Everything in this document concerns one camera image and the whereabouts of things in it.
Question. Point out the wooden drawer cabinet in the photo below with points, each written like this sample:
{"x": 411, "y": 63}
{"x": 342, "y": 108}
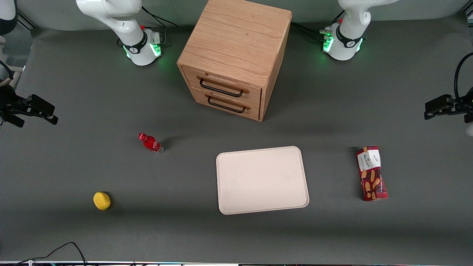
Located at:
{"x": 236, "y": 40}

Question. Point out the cream plastic tray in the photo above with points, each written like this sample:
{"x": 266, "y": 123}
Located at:
{"x": 261, "y": 180}

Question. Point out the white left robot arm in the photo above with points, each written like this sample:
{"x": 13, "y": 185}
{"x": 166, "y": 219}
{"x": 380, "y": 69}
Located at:
{"x": 349, "y": 22}

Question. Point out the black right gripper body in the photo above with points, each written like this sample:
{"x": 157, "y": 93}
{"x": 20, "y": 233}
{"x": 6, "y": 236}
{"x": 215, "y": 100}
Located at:
{"x": 7, "y": 102}

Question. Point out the plain wooden drawer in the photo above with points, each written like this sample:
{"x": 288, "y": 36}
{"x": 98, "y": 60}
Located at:
{"x": 229, "y": 107}

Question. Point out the yellow lemon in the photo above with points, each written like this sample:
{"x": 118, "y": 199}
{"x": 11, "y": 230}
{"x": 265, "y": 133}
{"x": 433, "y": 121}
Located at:
{"x": 101, "y": 201}

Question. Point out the red cookie box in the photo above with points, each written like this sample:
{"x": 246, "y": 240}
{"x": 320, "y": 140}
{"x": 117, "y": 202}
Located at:
{"x": 371, "y": 173}

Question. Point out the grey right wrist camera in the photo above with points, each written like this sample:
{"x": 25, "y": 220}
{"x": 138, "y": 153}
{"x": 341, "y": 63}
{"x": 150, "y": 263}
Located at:
{"x": 4, "y": 74}

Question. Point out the red soda bottle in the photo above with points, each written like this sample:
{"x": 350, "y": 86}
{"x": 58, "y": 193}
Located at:
{"x": 150, "y": 143}

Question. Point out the wooden drawer with notch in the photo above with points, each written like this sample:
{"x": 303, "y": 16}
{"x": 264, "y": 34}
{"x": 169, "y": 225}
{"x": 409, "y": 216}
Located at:
{"x": 225, "y": 83}

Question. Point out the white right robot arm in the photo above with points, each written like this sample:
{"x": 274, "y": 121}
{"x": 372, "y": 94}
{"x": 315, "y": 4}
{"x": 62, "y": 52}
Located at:
{"x": 122, "y": 22}

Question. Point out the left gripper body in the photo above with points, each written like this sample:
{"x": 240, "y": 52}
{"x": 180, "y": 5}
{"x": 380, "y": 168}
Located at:
{"x": 466, "y": 103}

